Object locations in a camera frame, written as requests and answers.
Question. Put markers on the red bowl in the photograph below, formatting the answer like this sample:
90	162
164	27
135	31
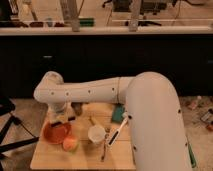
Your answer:
56	134

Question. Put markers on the yellow wooden utensil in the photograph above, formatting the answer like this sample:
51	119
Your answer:
94	121

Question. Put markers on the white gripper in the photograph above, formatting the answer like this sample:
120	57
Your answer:
60	113

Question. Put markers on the orange peach fruit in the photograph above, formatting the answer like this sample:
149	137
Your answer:
70	143

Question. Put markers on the green sponge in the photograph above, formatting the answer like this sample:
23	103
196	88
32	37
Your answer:
117	114

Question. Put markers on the green plastic tray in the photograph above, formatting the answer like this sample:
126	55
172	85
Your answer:
192	158

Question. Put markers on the white cup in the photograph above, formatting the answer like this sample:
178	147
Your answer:
96	134

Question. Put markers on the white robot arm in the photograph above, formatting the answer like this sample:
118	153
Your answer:
158	138

